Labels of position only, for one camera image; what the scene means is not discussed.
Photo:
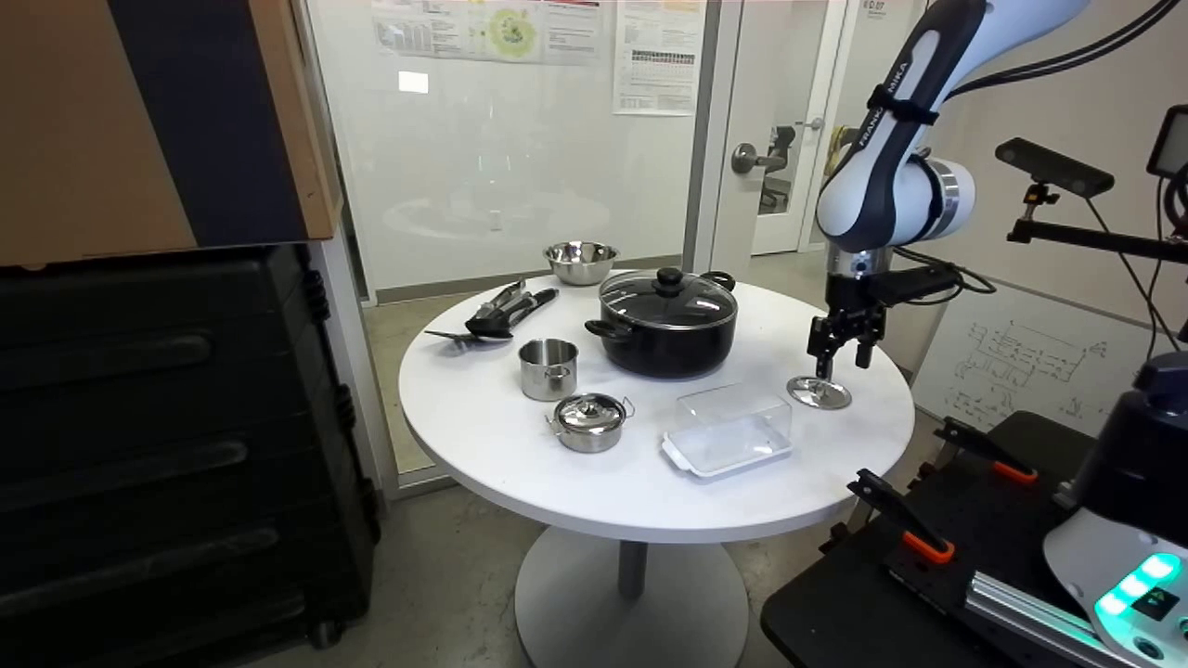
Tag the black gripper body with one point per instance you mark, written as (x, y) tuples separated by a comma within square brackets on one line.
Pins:
[(853, 301)]

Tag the glass lid with black knob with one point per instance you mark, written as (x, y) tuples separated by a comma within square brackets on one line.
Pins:
[(668, 298)]

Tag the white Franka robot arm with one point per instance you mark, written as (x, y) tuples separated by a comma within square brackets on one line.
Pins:
[(915, 85)]

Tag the large black pot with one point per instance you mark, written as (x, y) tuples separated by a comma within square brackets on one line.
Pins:
[(668, 347)]

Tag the small steel pot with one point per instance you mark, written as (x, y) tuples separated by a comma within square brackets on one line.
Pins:
[(548, 367)]

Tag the clear plastic container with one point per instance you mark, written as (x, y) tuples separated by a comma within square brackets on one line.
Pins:
[(730, 440)]

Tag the whiteboard with drawings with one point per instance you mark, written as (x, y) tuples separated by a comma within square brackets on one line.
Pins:
[(1027, 358)]

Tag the black clamp with orange tip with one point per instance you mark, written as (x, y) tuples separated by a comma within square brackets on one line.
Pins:
[(990, 449), (896, 514)]

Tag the shallow steel pan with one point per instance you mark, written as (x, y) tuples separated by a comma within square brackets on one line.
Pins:
[(587, 420)]

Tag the steel mixing bowl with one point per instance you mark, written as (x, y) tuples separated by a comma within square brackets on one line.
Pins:
[(579, 259)]

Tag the black perforated workbench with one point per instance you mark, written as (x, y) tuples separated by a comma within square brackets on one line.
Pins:
[(841, 617)]

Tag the white text poster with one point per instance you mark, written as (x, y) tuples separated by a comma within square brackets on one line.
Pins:
[(659, 57)]

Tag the black kitchen tongs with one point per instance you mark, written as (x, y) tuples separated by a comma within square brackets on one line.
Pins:
[(502, 314)]

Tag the silver slotted spatula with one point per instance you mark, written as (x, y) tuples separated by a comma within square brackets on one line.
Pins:
[(465, 335)]

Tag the poster with green circle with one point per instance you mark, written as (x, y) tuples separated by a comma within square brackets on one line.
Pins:
[(495, 26)]

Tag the small white paper note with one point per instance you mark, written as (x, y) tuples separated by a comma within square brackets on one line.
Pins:
[(413, 83)]

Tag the large black hard case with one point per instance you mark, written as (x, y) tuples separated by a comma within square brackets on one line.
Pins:
[(149, 431)]

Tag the brown cardboard box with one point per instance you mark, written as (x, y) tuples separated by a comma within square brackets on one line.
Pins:
[(76, 123)]

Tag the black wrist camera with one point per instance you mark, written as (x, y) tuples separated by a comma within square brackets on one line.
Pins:
[(915, 282)]

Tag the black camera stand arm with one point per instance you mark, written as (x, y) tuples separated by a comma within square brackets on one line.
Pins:
[(1089, 233)]

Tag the aluminium rail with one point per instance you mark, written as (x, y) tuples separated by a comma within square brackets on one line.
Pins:
[(1013, 612)]

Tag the white table pedestal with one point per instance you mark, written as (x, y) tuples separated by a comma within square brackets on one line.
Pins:
[(631, 606)]

